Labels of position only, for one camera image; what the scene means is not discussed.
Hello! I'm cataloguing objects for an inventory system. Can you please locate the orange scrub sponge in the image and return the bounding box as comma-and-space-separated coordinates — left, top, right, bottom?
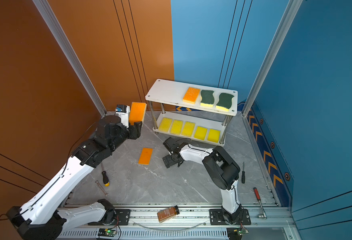
138, 148, 153, 165
183, 87, 201, 105
129, 102, 147, 125

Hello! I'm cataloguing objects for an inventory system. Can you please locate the large yellow coarse sponge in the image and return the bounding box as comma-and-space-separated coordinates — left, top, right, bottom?
182, 122, 196, 137

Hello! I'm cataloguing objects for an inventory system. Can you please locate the yellow foam sponge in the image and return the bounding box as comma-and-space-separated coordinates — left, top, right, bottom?
194, 126, 208, 141
207, 129, 221, 143

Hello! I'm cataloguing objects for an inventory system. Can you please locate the green scouring sponge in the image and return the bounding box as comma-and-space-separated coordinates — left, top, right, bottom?
200, 90, 215, 108
216, 93, 234, 112

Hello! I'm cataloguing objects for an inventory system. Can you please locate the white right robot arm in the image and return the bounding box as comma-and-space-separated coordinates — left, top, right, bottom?
162, 137, 242, 225

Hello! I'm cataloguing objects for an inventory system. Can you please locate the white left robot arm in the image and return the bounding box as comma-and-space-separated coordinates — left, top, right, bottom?
6, 115, 143, 240

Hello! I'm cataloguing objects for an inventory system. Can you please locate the white two-tier metal shelf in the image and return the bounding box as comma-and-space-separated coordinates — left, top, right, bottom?
145, 79, 238, 147

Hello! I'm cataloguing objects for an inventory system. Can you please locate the brown spice jar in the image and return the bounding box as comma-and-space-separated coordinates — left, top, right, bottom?
157, 206, 180, 223

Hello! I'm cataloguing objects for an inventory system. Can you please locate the black screwdriver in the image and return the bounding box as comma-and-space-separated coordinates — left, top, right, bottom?
241, 162, 246, 184

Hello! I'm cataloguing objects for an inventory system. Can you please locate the left green circuit board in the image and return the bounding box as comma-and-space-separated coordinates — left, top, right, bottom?
98, 229, 118, 238

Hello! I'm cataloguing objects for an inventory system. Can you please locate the green circuit board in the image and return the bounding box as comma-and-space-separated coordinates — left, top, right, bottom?
98, 229, 118, 238
227, 228, 249, 240

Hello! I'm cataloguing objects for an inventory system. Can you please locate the right green circuit board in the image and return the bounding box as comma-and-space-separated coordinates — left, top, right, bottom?
227, 228, 249, 240

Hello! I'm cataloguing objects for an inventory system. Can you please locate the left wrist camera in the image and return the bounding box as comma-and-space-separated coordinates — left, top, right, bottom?
115, 105, 130, 128

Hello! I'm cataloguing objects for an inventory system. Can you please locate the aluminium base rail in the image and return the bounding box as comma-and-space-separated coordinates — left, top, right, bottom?
58, 204, 301, 240

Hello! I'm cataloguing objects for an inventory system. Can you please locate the red handled ratchet wrench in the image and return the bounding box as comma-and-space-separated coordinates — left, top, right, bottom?
253, 187, 267, 219

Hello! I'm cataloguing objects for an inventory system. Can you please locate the aluminium corner post left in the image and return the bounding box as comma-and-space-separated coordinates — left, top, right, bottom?
33, 0, 107, 117

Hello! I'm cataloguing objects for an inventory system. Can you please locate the aluminium corner post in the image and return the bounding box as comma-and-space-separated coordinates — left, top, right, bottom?
242, 0, 303, 117
33, 0, 107, 117

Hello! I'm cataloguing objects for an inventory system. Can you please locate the aluminium corner post right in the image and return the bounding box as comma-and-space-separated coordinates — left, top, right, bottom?
242, 0, 303, 117

